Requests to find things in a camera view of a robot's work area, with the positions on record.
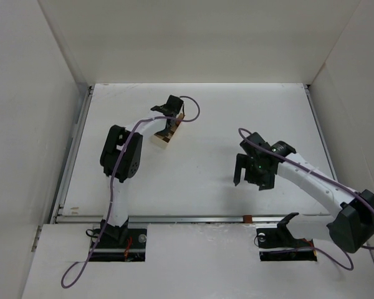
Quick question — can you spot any light wooden box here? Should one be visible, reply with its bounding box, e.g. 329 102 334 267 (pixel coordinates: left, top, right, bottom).
150 112 185 149

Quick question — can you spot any reddish brown wood block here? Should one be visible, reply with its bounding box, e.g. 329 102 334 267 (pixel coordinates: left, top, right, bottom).
242 215 253 224

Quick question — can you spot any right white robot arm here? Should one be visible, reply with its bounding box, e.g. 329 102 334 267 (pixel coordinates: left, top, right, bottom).
233 128 374 254

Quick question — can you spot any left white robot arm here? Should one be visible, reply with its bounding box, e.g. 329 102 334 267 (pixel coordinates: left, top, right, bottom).
100 95 184 245

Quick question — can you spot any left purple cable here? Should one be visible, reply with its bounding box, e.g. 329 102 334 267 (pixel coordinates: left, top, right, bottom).
60 95 201 288

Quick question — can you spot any purple cable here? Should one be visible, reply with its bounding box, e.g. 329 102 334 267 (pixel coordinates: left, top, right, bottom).
60 95 201 288
238 127 374 271

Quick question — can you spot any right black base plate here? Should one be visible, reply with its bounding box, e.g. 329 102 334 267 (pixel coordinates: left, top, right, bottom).
254 227 317 262

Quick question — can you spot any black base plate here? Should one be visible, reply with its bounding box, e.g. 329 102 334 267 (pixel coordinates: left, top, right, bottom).
89 228 147 262
254 227 317 262

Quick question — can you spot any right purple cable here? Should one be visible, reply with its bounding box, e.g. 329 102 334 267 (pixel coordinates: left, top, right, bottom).
238 127 374 271

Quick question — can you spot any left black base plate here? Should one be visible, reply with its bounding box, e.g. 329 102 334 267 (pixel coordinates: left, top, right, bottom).
89 228 147 262

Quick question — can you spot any metal front rail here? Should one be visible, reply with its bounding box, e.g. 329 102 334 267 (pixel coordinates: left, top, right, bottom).
54 214 331 224

